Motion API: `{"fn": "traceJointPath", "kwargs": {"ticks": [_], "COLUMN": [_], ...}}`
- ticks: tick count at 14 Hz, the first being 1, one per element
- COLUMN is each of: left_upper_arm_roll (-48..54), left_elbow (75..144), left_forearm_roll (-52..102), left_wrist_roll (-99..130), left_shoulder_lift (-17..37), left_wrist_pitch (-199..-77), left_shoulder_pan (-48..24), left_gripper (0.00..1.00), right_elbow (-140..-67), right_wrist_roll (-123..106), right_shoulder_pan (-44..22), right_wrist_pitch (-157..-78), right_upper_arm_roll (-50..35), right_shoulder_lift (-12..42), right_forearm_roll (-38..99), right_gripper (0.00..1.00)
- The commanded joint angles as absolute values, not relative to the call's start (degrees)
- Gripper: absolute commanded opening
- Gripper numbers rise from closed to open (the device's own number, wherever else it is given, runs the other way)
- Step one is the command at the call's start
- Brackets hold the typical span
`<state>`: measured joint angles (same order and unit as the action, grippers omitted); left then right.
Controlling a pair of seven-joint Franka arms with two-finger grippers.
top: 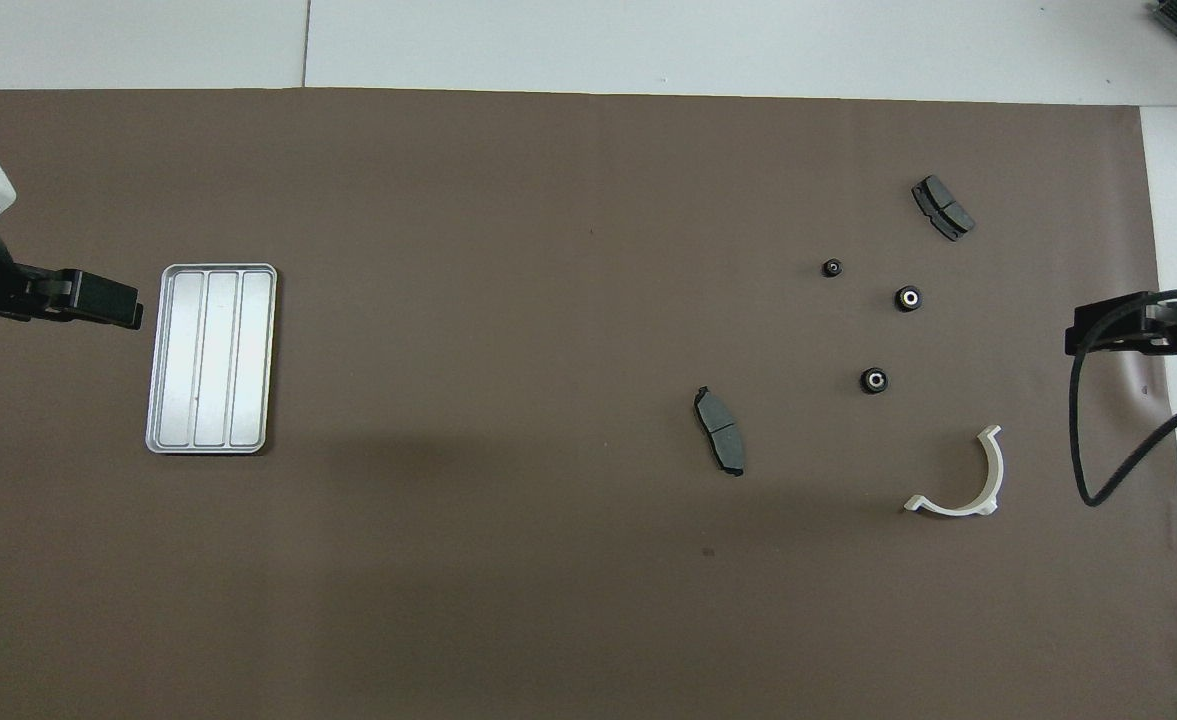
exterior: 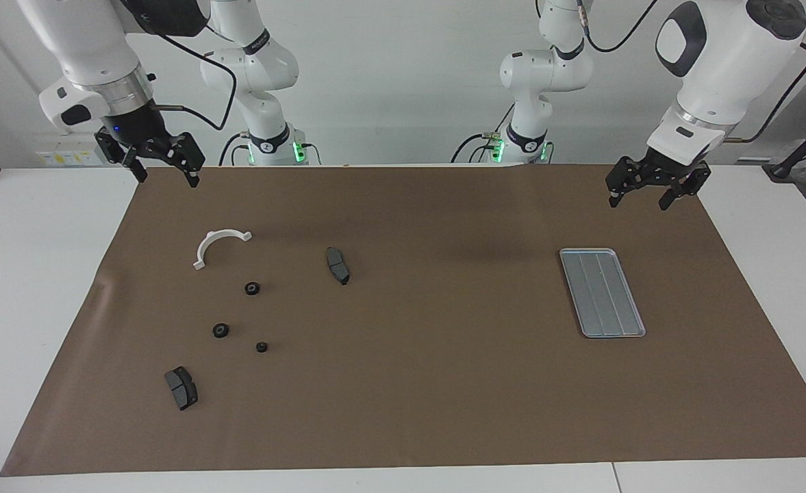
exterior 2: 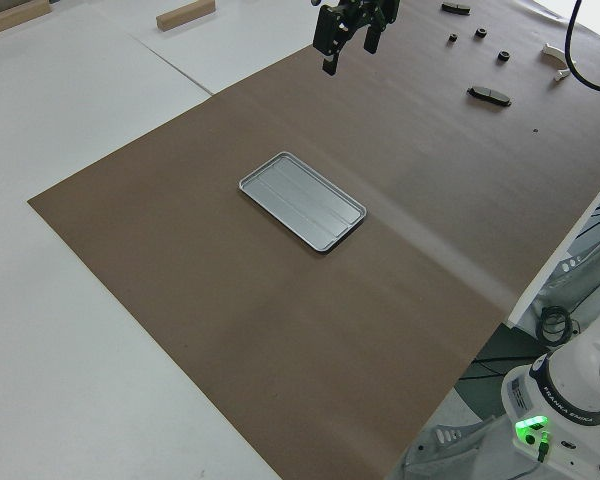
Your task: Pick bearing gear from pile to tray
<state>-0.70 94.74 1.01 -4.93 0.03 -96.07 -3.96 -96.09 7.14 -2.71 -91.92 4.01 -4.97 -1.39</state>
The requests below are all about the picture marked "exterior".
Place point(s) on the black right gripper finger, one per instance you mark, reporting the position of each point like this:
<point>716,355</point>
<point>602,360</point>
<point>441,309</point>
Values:
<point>193,172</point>
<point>137,164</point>

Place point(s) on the brown table mat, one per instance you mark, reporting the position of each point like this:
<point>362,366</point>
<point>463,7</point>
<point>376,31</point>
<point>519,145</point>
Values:
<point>409,383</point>

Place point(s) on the black stand pole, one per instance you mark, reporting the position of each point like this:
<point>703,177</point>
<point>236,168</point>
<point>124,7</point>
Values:
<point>783,169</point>

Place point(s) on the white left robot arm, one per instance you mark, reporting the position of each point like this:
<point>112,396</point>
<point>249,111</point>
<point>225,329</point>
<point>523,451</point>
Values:
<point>724,61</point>

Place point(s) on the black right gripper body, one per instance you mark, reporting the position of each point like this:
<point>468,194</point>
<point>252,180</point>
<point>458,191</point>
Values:
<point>135,133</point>

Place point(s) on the white wall box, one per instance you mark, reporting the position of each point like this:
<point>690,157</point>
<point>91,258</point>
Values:
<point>67,157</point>

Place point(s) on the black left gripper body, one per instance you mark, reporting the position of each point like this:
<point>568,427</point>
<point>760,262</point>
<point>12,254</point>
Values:
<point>656,171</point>

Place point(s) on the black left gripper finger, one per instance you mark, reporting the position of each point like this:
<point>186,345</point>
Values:
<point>615,194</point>
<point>669,197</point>

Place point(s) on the silver metal tray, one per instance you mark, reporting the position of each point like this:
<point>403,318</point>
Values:
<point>601,294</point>

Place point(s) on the white curved plastic bracket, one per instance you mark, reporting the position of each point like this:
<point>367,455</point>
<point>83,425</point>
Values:
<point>199,263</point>

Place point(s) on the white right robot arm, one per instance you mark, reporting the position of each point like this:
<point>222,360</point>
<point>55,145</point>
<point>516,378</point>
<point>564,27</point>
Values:
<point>87,41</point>

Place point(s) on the dark grey brake pad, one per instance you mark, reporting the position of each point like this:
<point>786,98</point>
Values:
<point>337,266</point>
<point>182,390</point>

